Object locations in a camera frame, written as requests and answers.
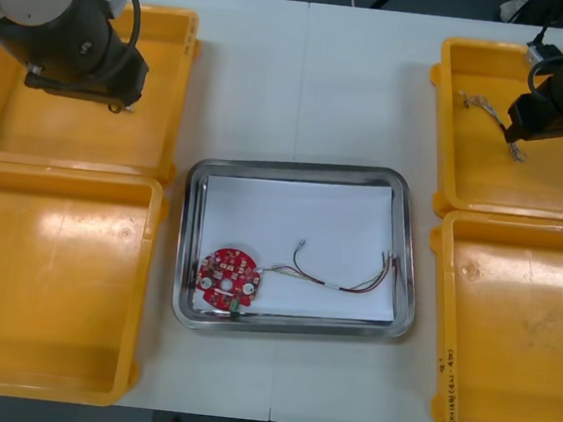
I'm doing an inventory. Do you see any round red circuit board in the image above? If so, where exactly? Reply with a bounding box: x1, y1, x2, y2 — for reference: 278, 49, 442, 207
194, 243, 271, 316

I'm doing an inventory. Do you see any steel tray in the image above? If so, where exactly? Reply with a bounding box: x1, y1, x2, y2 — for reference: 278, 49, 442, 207
169, 148, 429, 352

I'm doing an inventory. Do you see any blue-white wire harness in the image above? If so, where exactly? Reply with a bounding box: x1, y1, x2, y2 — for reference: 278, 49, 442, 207
453, 89, 536, 164

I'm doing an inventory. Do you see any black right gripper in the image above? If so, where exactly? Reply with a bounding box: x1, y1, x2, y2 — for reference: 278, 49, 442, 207
502, 75, 563, 152

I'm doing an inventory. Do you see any yellow-orange plastic bin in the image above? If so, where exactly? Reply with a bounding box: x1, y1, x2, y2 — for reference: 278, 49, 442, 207
0, 158, 173, 412
410, 207, 563, 422
416, 34, 563, 230
0, 0, 205, 189

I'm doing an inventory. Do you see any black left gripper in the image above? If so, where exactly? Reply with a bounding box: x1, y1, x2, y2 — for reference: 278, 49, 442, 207
22, 35, 153, 117

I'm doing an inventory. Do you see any white sheet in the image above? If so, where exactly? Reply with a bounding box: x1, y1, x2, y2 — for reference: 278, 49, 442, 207
194, 165, 411, 330

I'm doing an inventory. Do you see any red green-yellow wire harness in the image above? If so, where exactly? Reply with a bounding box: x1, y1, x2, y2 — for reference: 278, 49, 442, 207
255, 235, 404, 300

